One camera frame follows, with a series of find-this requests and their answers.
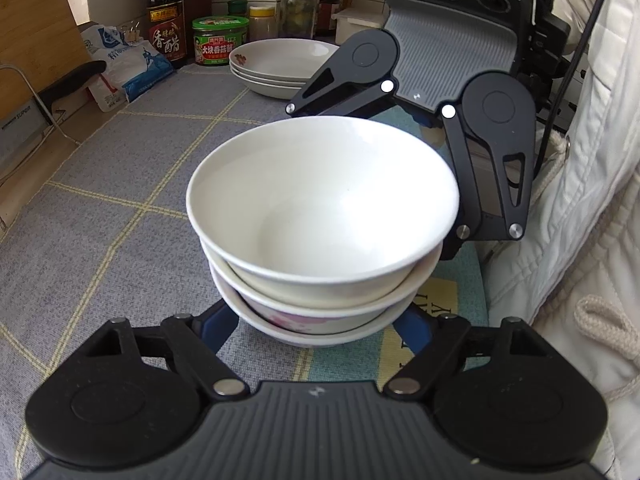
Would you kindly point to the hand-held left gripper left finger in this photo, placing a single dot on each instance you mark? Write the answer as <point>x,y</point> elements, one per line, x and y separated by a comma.
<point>220,325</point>

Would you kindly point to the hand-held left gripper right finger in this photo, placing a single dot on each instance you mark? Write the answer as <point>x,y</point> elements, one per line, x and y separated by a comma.
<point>415,332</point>

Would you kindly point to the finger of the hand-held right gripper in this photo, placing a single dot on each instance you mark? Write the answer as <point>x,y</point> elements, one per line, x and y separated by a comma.
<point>350,99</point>
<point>461,170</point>

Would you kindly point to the white plate with fruit print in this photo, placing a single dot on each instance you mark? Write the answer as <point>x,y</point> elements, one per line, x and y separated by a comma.
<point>270,92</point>
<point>260,80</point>

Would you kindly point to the white bowl with pink flowers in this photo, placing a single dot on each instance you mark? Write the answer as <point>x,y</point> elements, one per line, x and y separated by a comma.
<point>320,332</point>

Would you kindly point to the plain white bowl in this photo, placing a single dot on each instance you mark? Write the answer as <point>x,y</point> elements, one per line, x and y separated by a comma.
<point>320,302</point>
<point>320,200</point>

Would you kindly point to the white plastic container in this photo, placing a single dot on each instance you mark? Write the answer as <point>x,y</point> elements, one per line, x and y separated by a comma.
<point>357,25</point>

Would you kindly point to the clear glass bottle red cap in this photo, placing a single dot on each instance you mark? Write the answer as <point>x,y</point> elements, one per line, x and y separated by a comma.
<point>296,10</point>

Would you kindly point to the yellow-lidded spice jar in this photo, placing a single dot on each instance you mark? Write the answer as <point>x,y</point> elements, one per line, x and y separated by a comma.
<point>262,22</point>

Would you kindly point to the white padded jacket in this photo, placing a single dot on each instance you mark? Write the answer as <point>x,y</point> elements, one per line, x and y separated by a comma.
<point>590,185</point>

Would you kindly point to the green-lidded sauce jar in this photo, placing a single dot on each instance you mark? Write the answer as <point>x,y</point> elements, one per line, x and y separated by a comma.
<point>220,42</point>

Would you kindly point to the grey checked table mat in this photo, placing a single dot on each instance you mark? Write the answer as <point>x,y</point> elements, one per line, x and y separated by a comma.
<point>125,185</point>

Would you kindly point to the dark vinegar bottle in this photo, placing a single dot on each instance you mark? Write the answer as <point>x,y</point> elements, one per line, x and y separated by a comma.
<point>166,20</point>

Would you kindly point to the white and blue salt bag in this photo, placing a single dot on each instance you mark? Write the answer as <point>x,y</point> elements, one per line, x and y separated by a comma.
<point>130,70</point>

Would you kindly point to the metal binder clips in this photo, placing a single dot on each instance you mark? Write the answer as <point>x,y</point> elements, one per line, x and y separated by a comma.
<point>131,32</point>

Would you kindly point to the bamboo cutting board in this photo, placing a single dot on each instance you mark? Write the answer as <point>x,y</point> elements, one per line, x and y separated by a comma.
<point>35,20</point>

